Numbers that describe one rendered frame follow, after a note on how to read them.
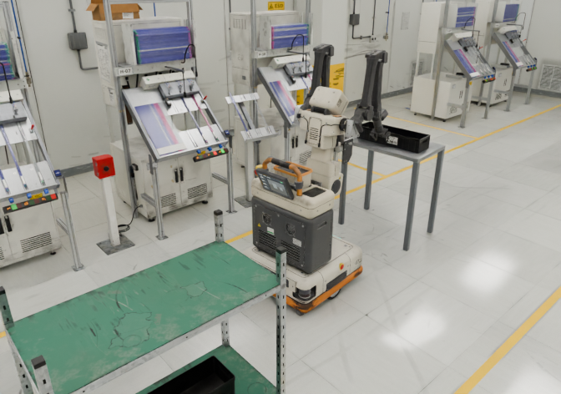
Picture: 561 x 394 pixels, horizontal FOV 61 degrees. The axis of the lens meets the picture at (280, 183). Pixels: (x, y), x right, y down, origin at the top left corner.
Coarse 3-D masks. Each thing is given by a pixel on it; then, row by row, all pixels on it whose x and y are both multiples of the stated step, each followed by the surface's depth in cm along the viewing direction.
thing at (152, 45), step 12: (144, 36) 388; (156, 36) 394; (168, 36) 401; (180, 36) 409; (144, 48) 391; (156, 48) 398; (168, 48) 404; (180, 48) 412; (144, 60) 394; (156, 60) 401; (168, 60) 408
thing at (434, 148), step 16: (352, 144) 393; (368, 144) 386; (432, 144) 386; (368, 160) 437; (416, 160) 356; (368, 176) 442; (416, 176) 360; (368, 192) 448; (416, 192) 368; (432, 192) 400; (368, 208) 456; (432, 208) 405; (432, 224) 411
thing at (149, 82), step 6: (180, 72) 424; (186, 72) 428; (192, 72) 431; (144, 78) 402; (150, 78) 405; (156, 78) 408; (162, 78) 411; (168, 78) 414; (174, 78) 418; (180, 78) 421; (186, 78) 425; (192, 78) 430; (144, 84) 402; (150, 84) 404; (156, 84) 409
